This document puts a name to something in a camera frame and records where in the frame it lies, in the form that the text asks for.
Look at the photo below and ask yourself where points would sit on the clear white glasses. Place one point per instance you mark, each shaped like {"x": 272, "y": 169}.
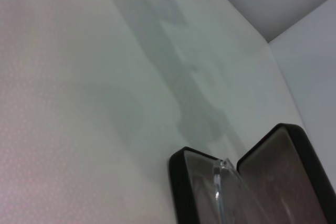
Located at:
{"x": 218, "y": 179}

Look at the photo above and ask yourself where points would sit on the black glasses case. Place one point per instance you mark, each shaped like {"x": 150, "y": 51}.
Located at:
{"x": 275, "y": 182}

